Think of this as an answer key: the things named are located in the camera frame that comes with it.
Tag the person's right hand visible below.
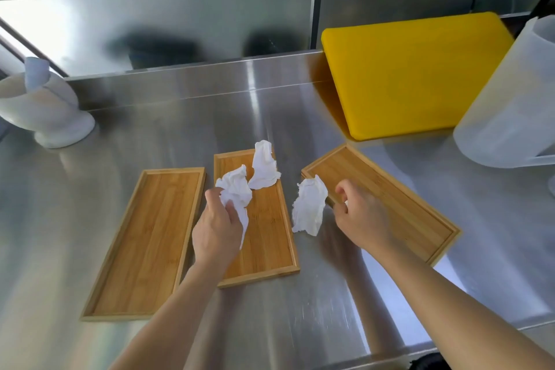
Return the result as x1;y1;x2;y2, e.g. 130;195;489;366
332;179;393;254

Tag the black object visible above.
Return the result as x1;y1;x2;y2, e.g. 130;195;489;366
408;352;454;370

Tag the person's right forearm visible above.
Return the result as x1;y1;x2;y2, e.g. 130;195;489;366
361;233;555;370

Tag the rectangular bamboo tray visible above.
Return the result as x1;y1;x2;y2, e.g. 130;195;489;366
80;167;206;322
301;143;461;267
214;149;301;289

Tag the white cloth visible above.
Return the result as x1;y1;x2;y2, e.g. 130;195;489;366
247;140;282;191
291;175;329;238
215;164;253;251

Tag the person's left forearm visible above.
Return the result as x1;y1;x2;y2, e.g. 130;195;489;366
108;259;231;370

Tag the translucent plastic pitcher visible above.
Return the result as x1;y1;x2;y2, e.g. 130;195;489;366
453;15;555;169

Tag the yellow plastic cutting board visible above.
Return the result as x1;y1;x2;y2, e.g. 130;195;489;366
321;12;516;142

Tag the person's left hand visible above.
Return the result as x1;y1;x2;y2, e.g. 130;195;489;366
192;187;244;273

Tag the white stone mortar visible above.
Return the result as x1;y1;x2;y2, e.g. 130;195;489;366
0;72;96;149

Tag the white stone pestle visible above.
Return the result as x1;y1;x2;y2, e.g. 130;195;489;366
24;57;51;92

